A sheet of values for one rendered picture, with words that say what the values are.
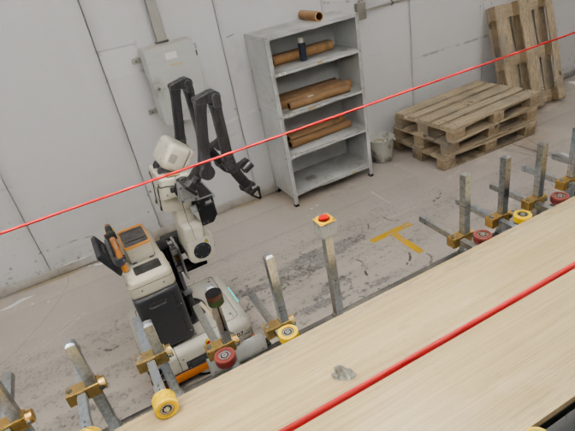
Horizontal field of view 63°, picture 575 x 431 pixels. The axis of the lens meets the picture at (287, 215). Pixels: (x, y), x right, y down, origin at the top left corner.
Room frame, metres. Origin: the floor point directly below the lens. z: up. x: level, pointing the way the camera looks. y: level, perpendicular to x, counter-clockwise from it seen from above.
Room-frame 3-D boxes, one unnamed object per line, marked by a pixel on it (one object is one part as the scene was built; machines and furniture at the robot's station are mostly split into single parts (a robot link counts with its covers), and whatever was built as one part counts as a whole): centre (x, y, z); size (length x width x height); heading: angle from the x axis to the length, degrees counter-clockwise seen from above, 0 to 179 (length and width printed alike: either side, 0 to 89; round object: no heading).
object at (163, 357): (1.32, 0.59, 0.95); 0.14 x 0.06 x 0.05; 111
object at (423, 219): (1.90, -0.77, 0.80); 0.43 x 0.03 x 0.04; 21
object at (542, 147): (2.05, -1.29, 0.89); 0.04 x 0.04 x 0.48; 21
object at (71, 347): (1.24, 0.80, 0.93); 0.04 x 0.04 x 0.48; 21
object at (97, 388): (1.23, 0.82, 0.95); 0.14 x 0.06 x 0.05; 111
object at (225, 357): (1.30, 0.33, 0.85); 0.08 x 0.08 x 0.11
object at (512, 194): (2.09, -1.24, 0.80); 0.43 x 0.03 x 0.04; 21
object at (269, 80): (4.30, -0.43, 0.78); 0.90 x 0.45 x 1.55; 111
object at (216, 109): (2.35, 0.25, 1.40); 0.11 x 0.06 x 0.43; 23
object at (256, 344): (1.45, 0.32, 0.75); 0.26 x 0.01 x 0.10; 111
